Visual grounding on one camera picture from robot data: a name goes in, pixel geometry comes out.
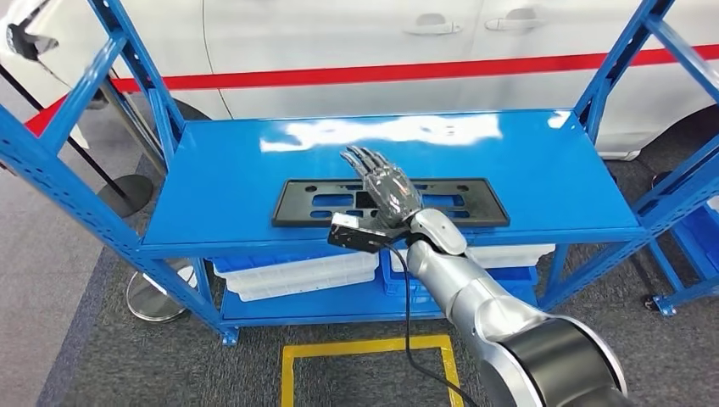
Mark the white car red stripe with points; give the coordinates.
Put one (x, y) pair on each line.
(337, 45)

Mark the yellow floor tape square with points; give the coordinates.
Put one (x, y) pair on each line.
(365, 346)

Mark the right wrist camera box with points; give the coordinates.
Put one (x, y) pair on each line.
(354, 236)

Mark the blue metal shelf rack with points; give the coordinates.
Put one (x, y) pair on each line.
(224, 185)

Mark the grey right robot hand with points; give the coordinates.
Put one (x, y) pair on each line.
(387, 191)

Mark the blue wheeled shelf rack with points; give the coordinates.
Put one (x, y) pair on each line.
(682, 296)

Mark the black perforated plastic part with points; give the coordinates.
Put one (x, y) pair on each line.
(314, 216)

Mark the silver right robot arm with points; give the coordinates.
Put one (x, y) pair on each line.
(494, 303)

